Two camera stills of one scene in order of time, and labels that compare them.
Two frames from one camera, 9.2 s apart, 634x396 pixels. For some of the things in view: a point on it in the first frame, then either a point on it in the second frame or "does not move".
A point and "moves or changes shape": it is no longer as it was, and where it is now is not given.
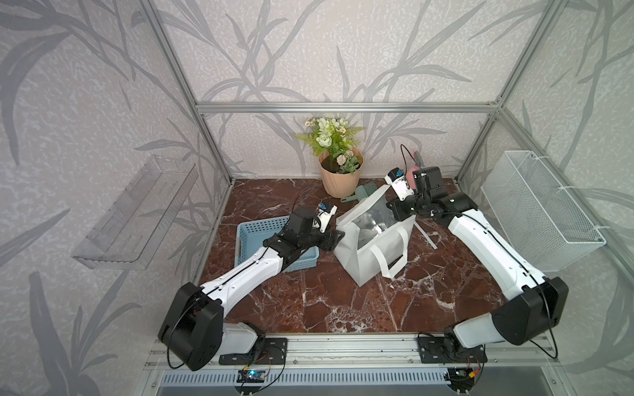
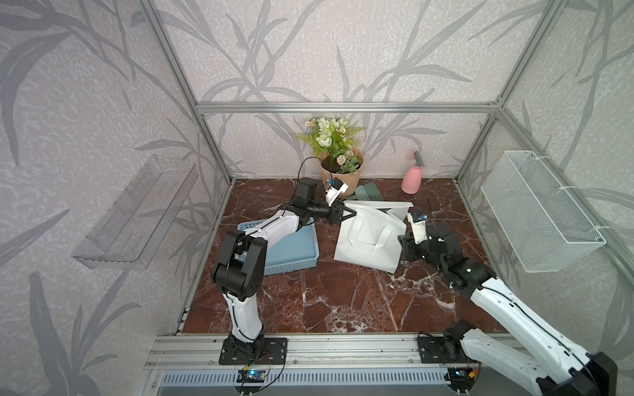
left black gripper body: (314, 238) -> (318, 210)
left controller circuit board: (251, 376) does not move
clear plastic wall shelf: (134, 230) does not move
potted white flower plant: (335, 144) does not move
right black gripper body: (413, 205) -> (414, 252)
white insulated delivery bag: (369, 236) moves or changes shape
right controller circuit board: (461, 376) does not move
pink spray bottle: (419, 164) does not move
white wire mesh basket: (541, 219) does not move
